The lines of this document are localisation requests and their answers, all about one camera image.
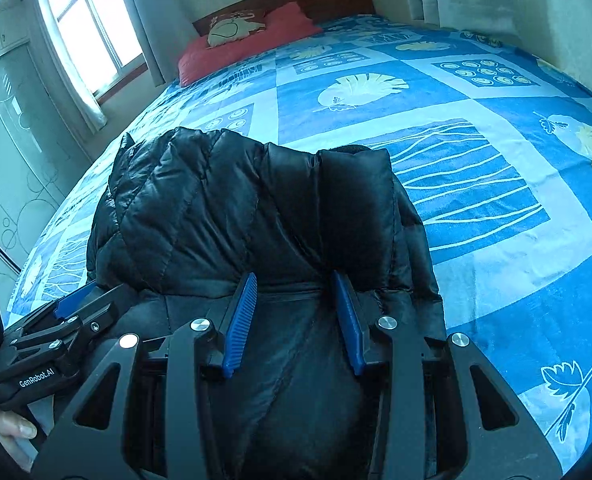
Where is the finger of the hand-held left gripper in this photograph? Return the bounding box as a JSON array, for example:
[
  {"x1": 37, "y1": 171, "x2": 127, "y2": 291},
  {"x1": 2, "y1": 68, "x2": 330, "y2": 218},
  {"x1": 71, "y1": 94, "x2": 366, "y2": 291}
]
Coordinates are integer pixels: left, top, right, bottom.
[
  {"x1": 6, "y1": 302, "x2": 126, "y2": 377},
  {"x1": 3, "y1": 280, "x2": 139, "y2": 346}
]

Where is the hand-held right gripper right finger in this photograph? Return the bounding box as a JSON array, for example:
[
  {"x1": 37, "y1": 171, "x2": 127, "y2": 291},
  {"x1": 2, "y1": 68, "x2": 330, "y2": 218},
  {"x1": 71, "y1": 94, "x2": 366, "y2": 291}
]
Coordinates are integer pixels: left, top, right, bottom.
[{"x1": 330, "y1": 270, "x2": 563, "y2": 480}]

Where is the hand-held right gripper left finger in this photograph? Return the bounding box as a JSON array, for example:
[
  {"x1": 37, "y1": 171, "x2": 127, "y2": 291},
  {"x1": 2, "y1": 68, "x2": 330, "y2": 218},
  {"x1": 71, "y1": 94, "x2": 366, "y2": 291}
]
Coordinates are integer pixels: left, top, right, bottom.
[{"x1": 30, "y1": 272, "x2": 259, "y2": 480}]

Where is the black puffer jacket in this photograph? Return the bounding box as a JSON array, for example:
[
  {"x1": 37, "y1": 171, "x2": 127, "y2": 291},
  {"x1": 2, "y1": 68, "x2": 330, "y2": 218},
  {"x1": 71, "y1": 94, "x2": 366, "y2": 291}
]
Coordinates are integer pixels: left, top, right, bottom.
[{"x1": 86, "y1": 127, "x2": 448, "y2": 480}]

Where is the person's left hand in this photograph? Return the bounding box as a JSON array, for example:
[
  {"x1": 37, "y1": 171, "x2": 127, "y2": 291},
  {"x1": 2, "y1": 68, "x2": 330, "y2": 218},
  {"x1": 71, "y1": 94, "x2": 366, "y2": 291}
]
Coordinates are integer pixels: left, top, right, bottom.
[{"x1": 0, "y1": 409, "x2": 39, "y2": 472}]

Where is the frosted glass wardrobe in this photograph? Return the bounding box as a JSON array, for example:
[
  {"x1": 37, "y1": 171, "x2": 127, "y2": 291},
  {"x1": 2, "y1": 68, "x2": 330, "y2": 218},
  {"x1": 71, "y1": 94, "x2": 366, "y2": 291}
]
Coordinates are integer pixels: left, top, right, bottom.
[{"x1": 0, "y1": 10, "x2": 94, "y2": 291}]

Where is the blue printed bed sheet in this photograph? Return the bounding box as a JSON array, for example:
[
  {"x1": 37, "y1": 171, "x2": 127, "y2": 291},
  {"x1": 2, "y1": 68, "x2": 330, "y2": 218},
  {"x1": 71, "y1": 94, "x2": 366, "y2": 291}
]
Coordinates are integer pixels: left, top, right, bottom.
[{"x1": 6, "y1": 14, "x2": 592, "y2": 476}]

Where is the red pillow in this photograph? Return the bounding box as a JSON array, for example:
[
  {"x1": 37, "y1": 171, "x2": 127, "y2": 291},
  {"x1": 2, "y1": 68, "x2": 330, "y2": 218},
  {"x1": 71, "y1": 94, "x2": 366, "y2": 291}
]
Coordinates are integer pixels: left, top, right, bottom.
[{"x1": 178, "y1": 2, "x2": 323, "y2": 87}]

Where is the large window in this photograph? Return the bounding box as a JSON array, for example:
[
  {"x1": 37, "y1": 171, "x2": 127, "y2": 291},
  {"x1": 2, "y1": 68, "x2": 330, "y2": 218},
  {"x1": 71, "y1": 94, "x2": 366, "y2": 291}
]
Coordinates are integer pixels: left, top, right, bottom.
[{"x1": 46, "y1": 0, "x2": 146, "y2": 98}]

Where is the cream printed pillow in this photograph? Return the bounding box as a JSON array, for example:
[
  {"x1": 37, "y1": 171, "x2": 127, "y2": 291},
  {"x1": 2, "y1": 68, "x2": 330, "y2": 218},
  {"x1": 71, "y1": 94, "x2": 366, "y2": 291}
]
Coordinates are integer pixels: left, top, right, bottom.
[{"x1": 207, "y1": 10, "x2": 267, "y2": 50}]

